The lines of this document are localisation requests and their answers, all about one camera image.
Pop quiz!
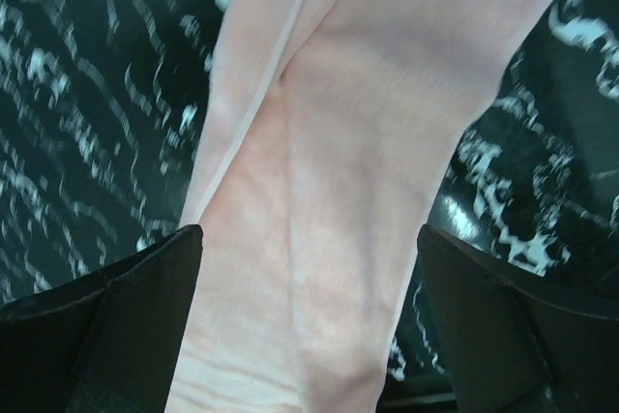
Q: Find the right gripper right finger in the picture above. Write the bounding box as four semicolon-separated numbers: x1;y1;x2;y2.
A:
417;225;618;412

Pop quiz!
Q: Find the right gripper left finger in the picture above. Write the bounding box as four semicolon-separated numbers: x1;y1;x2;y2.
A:
1;224;203;412

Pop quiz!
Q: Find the black marble pattern mat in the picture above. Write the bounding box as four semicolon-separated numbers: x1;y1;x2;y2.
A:
1;0;618;412

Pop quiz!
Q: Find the pink towel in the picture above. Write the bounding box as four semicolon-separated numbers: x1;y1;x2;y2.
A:
167;0;551;412

